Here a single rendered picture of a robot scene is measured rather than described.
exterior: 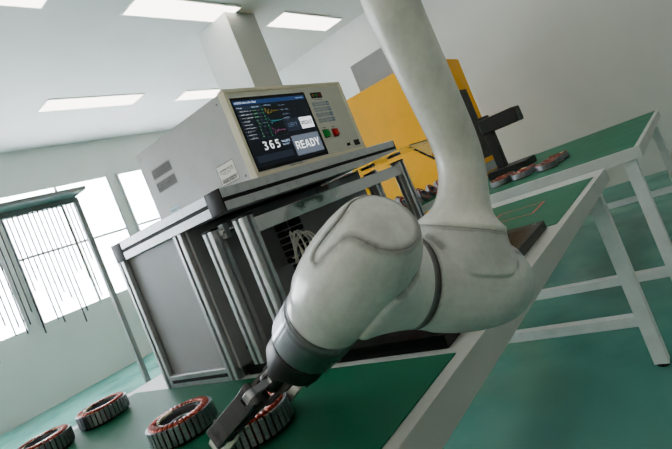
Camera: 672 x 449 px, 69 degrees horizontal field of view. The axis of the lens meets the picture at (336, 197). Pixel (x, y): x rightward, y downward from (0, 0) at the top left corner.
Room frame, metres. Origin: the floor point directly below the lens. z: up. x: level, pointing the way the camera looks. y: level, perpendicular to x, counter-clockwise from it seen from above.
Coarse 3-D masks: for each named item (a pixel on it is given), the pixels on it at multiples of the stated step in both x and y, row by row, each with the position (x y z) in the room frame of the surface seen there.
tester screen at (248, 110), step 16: (288, 96) 1.18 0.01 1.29; (240, 112) 1.04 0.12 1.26; (256, 112) 1.08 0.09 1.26; (272, 112) 1.12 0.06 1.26; (288, 112) 1.16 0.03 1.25; (304, 112) 1.20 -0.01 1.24; (256, 128) 1.06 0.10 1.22; (272, 128) 1.10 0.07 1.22; (304, 128) 1.19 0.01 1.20; (256, 144) 1.05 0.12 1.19; (288, 144) 1.12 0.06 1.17; (256, 160) 1.03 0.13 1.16; (272, 160) 1.07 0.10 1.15; (288, 160) 1.11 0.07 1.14
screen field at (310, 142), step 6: (312, 132) 1.20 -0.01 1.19; (294, 138) 1.15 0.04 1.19; (300, 138) 1.16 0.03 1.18; (306, 138) 1.18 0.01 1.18; (312, 138) 1.20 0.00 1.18; (318, 138) 1.21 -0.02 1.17; (294, 144) 1.14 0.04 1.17; (300, 144) 1.15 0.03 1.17; (306, 144) 1.17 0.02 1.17; (312, 144) 1.19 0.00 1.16; (318, 144) 1.21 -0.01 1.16; (300, 150) 1.15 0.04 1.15; (306, 150) 1.16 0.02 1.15; (312, 150) 1.18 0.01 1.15; (318, 150) 1.20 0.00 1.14
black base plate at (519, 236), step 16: (544, 224) 1.21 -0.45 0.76; (512, 240) 1.14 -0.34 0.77; (528, 240) 1.09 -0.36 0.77; (384, 336) 0.82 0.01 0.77; (400, 336) 0.78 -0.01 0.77; (416, 336) 0.75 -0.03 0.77; (432, 336) 0.73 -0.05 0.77; (448, 336) 0.72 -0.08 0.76; (352, 352) 0.82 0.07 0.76; (368, 352) 0.80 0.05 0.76; (384, 352) 0.78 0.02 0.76; (400, 352) 0.77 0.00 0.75; (416, 352) 0.75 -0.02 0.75; (256, 368) 0.98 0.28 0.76
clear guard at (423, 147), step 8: (416, 144) 1.09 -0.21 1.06; (424, 144) 1.10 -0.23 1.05; (392, 152) 1.09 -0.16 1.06; (400, 152) 1.15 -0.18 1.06; (408, 152) 1.33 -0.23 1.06; (424, 152) 1.05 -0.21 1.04; (432, 152) 1.06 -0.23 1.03; (376, 160) 1.12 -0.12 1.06; (384, 160) 1.22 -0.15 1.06; (360, 168) 1.15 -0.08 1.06; (368, 168) 1.31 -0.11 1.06; (344, 176) 1.20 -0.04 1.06
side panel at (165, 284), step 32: (160, 256) 1.07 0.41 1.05; (192, 256) 1.00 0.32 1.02; (128, 288) 1.16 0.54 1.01; (160, 288) 1.10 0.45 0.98; (192, 288) 1.03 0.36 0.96; (160, 320) 1.13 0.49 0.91; (192, 320) 1.06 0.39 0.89; (160, 352) 1.14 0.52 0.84; (192, 352) 1.09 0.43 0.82; (224, 352) 1.00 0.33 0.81; (192, 384) 1.10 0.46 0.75
